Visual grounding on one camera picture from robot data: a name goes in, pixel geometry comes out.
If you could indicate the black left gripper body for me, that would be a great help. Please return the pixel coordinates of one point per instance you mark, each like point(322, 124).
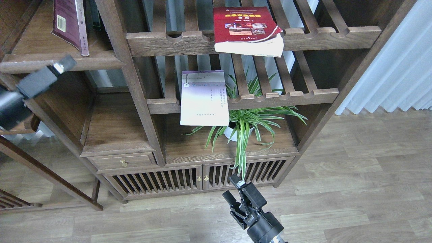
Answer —
point(12, 109)

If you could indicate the white plant pot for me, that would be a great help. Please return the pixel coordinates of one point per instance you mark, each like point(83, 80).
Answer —
point(234, 133)

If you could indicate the white lavender paperback book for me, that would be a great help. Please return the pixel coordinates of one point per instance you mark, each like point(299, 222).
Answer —
point(203, 99)

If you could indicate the brass drawer knob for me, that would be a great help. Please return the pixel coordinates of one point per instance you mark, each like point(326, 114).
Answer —
point(124, 163)

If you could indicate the dark maroon hardcover book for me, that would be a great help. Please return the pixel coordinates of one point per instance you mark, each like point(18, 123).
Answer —
point(69, 23)

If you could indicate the red paperback book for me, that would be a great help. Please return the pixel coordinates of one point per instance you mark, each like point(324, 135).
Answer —
point(248, 31)

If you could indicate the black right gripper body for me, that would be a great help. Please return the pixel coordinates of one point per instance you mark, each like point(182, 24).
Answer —
point(261, 227)

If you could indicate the white pleated curtain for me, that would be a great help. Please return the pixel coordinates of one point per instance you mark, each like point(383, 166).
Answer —
point(401, 74)

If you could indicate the green spine book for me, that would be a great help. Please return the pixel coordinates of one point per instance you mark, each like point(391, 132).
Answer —
point(96, 19)

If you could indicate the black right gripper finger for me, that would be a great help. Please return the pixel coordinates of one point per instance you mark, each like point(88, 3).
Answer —
point(231, 200)
point(251, 201)

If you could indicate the dark wooden bookshelf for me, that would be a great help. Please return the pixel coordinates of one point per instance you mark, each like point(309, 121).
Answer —
point(122, 102)

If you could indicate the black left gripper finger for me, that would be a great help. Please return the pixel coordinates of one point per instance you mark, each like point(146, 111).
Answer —
point(40, 81)

